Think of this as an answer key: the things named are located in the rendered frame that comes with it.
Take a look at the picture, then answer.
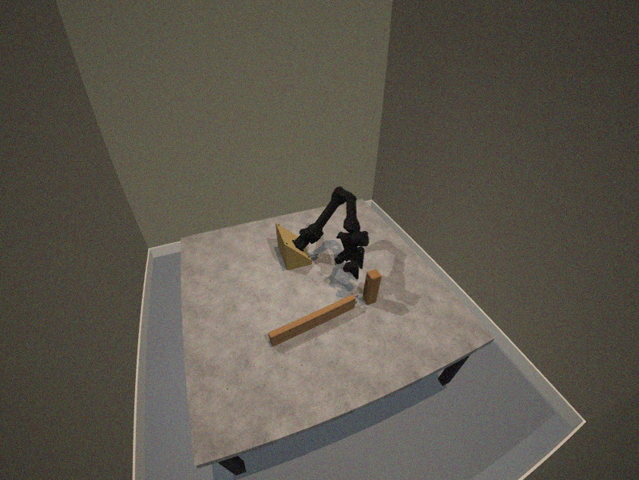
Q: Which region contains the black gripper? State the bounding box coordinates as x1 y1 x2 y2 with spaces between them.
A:
343 246 365 279

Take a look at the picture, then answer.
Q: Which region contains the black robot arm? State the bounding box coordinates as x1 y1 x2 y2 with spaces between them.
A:
292 187 370 264

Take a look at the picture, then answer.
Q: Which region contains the brown wooden post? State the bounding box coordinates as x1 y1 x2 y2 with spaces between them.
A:
362 270 382 305

